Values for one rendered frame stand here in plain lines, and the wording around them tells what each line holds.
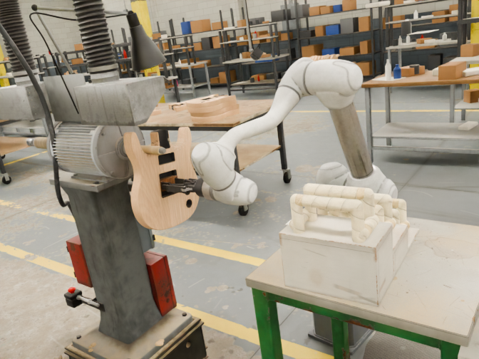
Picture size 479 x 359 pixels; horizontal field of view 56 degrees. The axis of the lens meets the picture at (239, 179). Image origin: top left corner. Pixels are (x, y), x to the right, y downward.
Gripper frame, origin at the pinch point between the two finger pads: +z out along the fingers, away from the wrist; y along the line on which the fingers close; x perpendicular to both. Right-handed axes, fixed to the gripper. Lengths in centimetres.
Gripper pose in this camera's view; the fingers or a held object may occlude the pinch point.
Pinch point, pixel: (170, 183)
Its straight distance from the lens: 184.7
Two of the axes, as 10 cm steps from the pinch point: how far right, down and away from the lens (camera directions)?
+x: -0.6, -9.8, -2.1
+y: 5.9, -2.1, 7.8
